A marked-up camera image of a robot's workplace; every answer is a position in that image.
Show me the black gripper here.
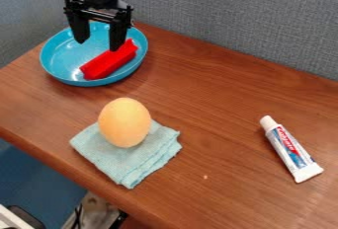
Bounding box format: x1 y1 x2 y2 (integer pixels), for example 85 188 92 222
62 0 133 51

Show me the red plastic block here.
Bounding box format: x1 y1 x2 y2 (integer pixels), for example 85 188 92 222
78 38 138 80

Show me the blue plate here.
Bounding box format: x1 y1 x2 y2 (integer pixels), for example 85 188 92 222
40 22 148 87

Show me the orange egg-shaped object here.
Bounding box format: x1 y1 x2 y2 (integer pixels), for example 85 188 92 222
97 98 152 148

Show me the light blue folded cloth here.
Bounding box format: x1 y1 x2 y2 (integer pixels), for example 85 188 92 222
69 120 181 190

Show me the dark chair part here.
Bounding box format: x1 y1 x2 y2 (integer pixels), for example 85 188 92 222
6 205 46 229

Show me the white toothpaste tube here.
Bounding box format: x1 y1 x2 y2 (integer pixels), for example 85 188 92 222
260 115 323 184

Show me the black cable below table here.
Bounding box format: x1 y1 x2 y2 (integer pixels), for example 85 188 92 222
70 202 84 229

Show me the table leg frame below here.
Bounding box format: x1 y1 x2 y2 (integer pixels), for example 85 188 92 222
61 192 128 229

